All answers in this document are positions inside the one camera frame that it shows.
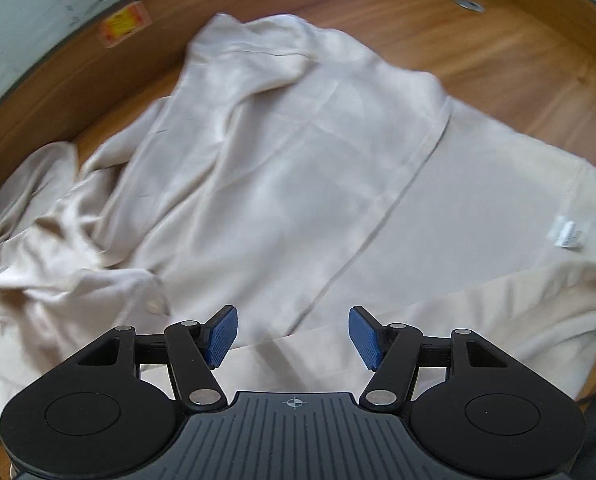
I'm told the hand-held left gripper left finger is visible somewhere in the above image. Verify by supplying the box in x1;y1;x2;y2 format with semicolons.
68;305;239;413

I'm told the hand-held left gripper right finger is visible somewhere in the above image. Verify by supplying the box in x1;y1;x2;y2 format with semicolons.
348;305;518;413

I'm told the white collared shirt black label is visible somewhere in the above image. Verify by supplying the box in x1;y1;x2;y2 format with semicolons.
72;12;596;401

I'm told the red yellow sticker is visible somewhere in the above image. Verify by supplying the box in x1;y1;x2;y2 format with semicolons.
99;2;152;48

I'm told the beige button shirt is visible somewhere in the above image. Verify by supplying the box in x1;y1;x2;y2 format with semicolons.
0;140;171;443

